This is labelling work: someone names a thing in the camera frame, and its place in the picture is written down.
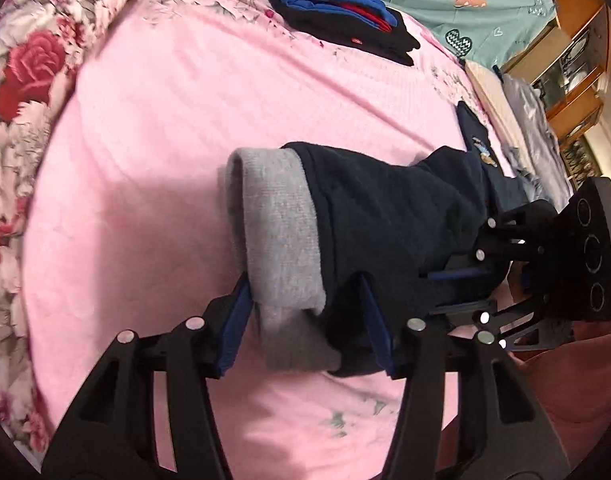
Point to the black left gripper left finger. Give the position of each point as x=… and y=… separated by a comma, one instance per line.
x=108, y=431

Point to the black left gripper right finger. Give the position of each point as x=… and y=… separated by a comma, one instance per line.
x=502, y=430

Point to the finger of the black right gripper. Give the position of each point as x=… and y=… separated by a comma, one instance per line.
x=515, y=235
x=531, y=325

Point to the navy pants with grey lining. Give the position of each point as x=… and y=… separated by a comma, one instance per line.
x=308, y=219

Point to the pink sleeved right forearm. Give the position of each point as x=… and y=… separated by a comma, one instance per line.
x=573, y=384

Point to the grey crumpled garment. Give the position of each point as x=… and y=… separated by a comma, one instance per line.
x=542, y=144

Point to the cream quilted pillow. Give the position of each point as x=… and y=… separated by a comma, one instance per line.
x=490, y=93

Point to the wooden display cabinet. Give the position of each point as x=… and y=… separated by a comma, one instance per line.
x=567, y=64

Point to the pink bed sheet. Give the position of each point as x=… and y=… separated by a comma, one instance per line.
x=128, y=227

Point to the folded black garment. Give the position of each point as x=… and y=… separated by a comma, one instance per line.
x=395, y=46

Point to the floral rolled quilt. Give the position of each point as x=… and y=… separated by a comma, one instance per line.
x=43, y=44

